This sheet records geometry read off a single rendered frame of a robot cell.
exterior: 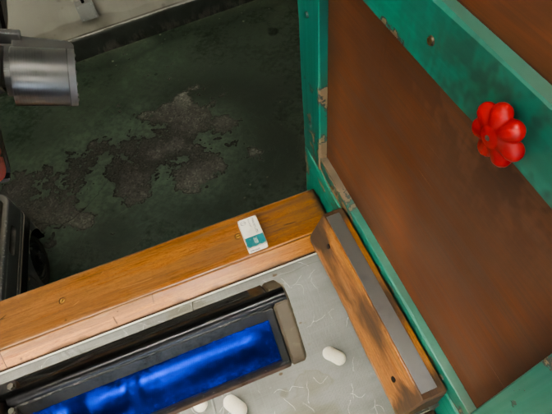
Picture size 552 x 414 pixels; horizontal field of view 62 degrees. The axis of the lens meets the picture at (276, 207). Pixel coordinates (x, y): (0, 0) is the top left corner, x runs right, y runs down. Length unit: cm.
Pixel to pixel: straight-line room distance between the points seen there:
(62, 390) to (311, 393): 42
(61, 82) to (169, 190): 144
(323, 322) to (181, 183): 126
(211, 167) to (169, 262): 115
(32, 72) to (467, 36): 38
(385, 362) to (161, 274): 40
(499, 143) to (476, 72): 6
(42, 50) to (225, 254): 45
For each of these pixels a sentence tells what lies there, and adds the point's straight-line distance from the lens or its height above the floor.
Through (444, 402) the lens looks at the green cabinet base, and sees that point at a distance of 68.
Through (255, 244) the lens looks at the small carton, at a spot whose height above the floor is 78.
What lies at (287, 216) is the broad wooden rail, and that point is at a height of 76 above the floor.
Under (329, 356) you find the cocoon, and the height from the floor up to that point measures 76.
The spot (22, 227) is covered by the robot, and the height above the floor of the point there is 25.
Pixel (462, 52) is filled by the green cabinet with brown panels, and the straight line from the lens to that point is 36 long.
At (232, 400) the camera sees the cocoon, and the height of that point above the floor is 76.
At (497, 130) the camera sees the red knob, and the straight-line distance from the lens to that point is 31.
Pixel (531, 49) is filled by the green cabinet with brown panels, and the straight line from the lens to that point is 33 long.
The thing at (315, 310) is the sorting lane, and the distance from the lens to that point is 78.
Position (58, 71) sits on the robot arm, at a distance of 51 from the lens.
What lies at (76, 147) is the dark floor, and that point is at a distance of 225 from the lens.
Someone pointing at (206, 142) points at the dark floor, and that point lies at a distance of 204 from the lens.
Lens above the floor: 146
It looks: 55 degrees down
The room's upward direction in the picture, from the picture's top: 9 degrees counter-clockwise
